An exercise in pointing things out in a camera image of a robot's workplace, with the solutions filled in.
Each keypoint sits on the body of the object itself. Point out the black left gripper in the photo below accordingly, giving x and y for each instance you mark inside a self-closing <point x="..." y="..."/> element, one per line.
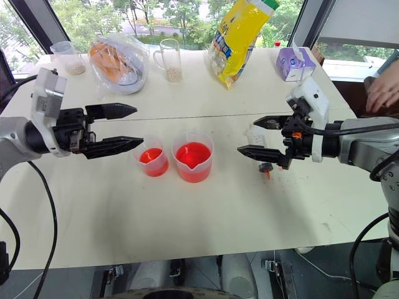
<point x="70" y="126"/>

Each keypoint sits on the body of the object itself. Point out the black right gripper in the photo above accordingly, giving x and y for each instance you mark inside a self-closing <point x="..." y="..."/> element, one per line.
<point x="296" y="146"/>

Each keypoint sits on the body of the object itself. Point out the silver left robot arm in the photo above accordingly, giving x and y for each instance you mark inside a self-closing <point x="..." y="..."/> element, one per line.
<point x="12" y="137"/>

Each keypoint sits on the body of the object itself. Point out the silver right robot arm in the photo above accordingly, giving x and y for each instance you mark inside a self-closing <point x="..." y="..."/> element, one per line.
<point x="358" y="146"/>

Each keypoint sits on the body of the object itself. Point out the small clear cup red liquid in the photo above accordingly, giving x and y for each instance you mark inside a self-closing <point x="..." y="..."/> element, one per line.
<point x="151" y="157"/>

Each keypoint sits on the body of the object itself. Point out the large clear cup red liquid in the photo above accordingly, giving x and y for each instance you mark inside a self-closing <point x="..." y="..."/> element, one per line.
<point x="193" y="159"/>

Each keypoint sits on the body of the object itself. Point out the clear measuring cup with grains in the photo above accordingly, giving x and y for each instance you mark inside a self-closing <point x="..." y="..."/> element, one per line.
<point x="73" y="60"/>

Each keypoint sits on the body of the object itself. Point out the bystander bare hand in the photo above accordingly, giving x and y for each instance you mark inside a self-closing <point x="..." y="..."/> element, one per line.
<point x="383" y="93"/>

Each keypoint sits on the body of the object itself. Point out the small clear vial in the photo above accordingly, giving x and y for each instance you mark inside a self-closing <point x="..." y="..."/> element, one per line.
<point x="257" y="137"/>

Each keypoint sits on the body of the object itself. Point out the plastic bag with orange bowls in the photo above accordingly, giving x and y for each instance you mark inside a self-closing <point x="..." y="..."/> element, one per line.
<point x="120" y="63"/>

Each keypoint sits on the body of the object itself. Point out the purple white tissue pack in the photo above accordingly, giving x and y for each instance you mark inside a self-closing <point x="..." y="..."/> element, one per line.
<point x="294" y="63"/>

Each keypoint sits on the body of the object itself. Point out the tall glass mug with grains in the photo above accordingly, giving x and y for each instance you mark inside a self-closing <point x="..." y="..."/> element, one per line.
<point x="172" y="63"/>

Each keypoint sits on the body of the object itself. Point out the dark brown side desk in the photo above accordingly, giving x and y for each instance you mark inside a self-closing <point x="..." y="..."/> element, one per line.
<point x="349" y="96"/>

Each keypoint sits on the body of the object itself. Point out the red bottle cap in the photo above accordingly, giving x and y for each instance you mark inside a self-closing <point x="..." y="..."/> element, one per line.
<point x="277" y="43"/>

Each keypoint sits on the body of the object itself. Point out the yellow snack bag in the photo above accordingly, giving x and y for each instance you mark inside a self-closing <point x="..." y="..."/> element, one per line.
<point x="240" y="40"/>

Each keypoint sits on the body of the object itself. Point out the dark monitor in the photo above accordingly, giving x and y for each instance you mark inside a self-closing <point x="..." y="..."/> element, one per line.
<point x="5" y="70"/>

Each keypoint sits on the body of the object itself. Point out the grey rounded robot leg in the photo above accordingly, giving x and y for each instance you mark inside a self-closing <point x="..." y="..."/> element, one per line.
<point x="237" y="274"/>

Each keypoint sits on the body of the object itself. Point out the black block on robot side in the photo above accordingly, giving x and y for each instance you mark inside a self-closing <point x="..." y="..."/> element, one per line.
<point x="3" y="261"/>

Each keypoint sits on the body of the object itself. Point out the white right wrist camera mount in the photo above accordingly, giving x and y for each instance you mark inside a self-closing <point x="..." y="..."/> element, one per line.
<point x="315" y="99"/>

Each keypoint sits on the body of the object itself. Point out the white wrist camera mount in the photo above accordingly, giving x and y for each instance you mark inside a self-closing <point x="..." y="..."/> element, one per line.
<point x="315" y="99"/>
<point x="46" y="93"/>

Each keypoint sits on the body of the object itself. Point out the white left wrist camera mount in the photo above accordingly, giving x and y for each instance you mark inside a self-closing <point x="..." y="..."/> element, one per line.
<point x="46" y="93"/>

